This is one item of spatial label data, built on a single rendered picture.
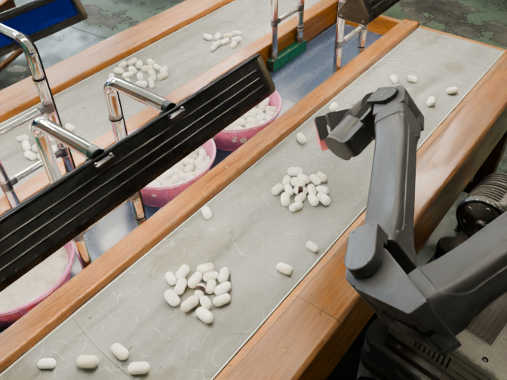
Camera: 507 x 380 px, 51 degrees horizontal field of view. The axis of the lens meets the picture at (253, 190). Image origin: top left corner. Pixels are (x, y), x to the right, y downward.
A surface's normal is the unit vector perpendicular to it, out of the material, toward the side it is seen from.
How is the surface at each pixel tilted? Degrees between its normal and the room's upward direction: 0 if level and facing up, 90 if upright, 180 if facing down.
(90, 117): 0
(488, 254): 36
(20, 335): 0
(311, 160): 0
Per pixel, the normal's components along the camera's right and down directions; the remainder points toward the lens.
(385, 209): -0.57, -0.70
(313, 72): -0.02, -0.74
